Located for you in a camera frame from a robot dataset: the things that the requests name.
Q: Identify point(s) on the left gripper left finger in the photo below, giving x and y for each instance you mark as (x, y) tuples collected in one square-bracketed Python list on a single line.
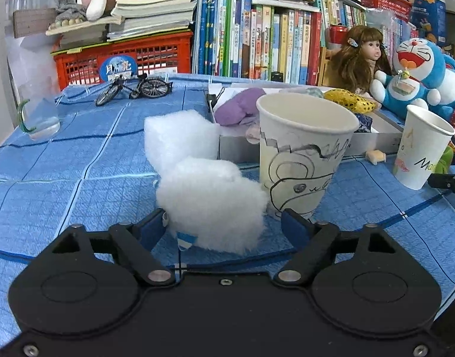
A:
[(131, 244)]

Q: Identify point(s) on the red soda can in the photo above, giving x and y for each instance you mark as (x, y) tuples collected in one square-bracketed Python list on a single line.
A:
[(337, 34)]

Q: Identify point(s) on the white foam block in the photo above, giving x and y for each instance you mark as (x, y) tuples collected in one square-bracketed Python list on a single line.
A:
[(168, 139)]

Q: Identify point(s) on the small beige soft piece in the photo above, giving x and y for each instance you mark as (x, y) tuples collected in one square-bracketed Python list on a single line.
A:
[(375, 157)]

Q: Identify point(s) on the white shallow box tray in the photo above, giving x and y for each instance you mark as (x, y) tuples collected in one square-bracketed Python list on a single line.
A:
[(240, 144)]

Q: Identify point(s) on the white fluffy plush toy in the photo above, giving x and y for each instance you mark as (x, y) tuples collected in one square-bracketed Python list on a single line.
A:
[(211, 205)]

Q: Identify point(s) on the row of upright books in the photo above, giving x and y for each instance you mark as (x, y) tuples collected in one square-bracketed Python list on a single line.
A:
[(284, 40)]

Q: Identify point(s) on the navy floral drawstring pouch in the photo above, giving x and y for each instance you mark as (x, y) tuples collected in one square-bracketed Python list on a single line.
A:
[(365, 122)]

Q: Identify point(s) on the purple plush toy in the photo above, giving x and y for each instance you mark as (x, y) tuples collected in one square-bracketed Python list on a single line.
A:
[(238, 107)]

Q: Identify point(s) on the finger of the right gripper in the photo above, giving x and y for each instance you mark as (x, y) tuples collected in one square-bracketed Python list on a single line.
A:
[(442, 181)]

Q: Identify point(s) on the red plastic crate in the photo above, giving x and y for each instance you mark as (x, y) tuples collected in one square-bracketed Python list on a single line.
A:
[(166, 52)]

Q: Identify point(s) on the miniature black bicycle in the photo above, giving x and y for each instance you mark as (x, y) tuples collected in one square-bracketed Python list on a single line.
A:
[(144, 86)]

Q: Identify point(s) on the large drawn paper cup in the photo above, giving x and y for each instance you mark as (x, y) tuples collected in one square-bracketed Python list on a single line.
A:
[(302, 140)]

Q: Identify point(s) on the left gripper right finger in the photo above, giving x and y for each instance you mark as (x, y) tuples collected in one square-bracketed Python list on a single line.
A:
[(316, 246)]

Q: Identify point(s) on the green checked cloth scrunchie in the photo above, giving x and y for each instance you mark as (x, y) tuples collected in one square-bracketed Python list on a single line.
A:
[(306, 90)]

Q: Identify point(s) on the gold sequin pouch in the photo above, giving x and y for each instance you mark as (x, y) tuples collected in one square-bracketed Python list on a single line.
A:
[(353, 102)]

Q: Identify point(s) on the brown haired doll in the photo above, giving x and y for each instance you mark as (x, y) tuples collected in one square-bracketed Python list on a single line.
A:
[(353, 66)]

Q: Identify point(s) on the small white paper cup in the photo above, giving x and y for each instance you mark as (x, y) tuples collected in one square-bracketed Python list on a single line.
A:
[(424, 140)]

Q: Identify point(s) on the blue Doraemon plush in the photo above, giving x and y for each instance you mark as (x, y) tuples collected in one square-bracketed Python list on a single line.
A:
[(425, 77)]

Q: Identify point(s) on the clear glass cup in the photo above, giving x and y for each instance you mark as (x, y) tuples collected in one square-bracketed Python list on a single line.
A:
[(37, 113)]

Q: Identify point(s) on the stack of flat books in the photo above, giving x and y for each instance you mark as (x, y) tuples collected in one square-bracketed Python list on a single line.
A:
[(128, 19)]

